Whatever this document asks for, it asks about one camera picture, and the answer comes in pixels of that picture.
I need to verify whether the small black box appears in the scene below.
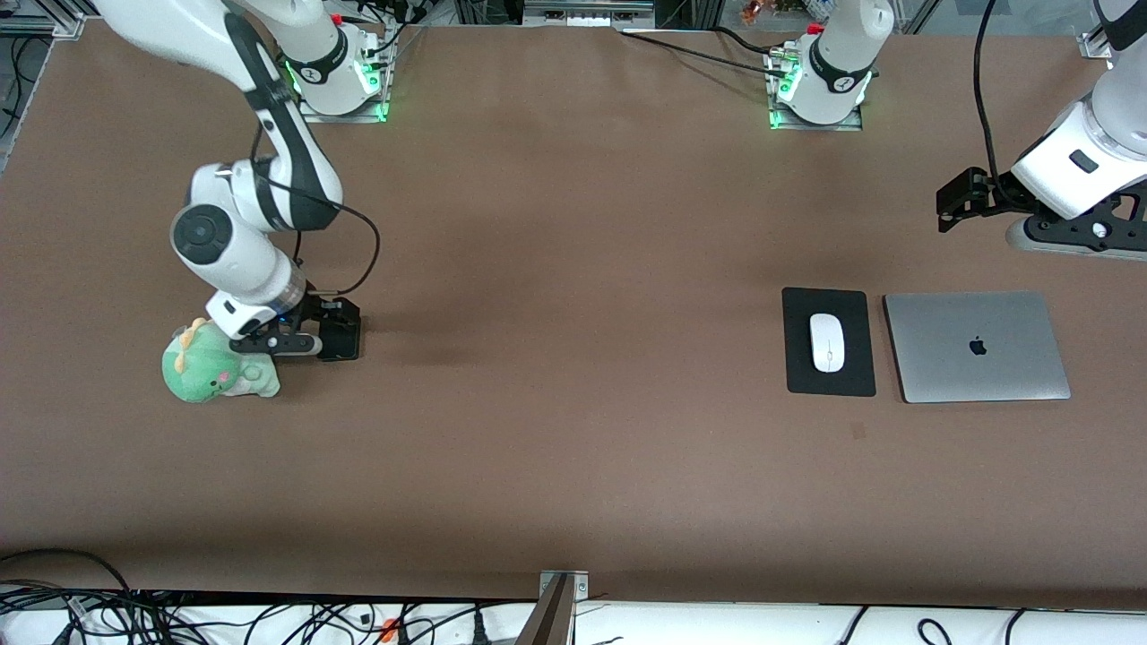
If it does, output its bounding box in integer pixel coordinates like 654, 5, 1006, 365
321, 315, 362, 357

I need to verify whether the white computer mouse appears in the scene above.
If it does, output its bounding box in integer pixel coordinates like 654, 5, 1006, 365
809, 313, 847, 374

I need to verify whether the black mouse pad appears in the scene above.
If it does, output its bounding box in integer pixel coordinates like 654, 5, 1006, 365
781, 287, 877, 398

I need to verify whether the green dinosaur plush toy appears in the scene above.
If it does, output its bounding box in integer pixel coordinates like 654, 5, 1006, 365
161, 317, 281, 404

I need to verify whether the silver laptop with apple logo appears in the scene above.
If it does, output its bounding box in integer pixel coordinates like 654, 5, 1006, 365
884, 289, 1073, 405

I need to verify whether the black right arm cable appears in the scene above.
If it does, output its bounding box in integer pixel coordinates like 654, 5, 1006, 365
249, 125, 383, 297

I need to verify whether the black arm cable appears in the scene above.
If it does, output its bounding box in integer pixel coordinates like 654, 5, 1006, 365
974, 0, 1015, 194
249, 125, 383, 297

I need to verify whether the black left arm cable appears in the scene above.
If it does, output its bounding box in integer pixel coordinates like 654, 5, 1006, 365
974, 0, 1015, 194

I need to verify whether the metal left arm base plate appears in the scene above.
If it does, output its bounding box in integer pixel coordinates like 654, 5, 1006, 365
766, 49, 865, 133

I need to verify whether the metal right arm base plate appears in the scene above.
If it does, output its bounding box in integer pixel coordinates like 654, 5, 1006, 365
296, 40, 397, 125

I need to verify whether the black cable on table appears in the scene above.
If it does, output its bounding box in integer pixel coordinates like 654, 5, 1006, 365
618, 27, 789, 74

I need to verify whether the black looped floor cable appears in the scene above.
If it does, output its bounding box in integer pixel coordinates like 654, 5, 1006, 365
0, 547, 137, 619

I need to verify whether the metal frame post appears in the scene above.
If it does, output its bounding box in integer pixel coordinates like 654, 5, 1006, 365
514, 570, 591, 645

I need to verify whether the aluminium frame profile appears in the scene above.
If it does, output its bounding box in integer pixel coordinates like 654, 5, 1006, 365
522, 0, 657, 29

